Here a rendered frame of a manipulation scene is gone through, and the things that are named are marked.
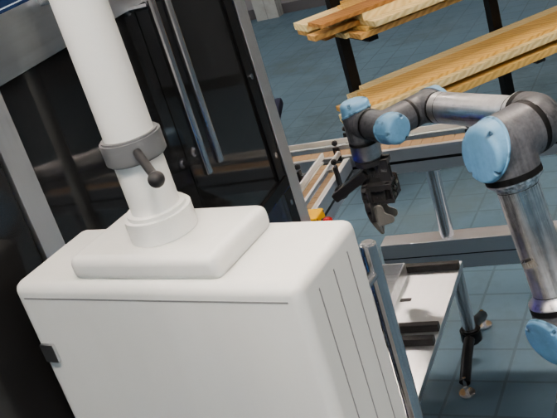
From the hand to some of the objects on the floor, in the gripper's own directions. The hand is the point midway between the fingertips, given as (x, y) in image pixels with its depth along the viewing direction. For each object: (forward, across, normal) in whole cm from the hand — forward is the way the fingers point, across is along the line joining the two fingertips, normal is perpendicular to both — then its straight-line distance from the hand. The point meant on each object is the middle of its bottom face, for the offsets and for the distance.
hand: (379, 229), depth 229 cm
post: (+105, +9, +27) cm, 109 cm away
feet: (+105, +88, +9) cm, 137 cm away
